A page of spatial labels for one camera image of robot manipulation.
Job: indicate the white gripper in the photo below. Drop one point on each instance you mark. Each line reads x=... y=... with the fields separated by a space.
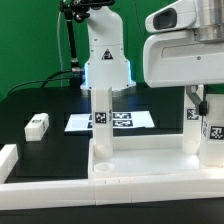
x=186 y=47

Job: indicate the white desk top tray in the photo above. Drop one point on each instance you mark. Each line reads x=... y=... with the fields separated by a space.
x=149 y=155

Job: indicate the fiducial marker sheet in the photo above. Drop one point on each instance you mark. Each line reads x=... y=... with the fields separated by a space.
x=121 y=120

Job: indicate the white left fence piece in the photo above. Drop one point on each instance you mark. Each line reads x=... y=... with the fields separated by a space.
x=8 y=159

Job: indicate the white front fence rail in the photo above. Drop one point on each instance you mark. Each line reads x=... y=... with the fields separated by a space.
x=32 y=195

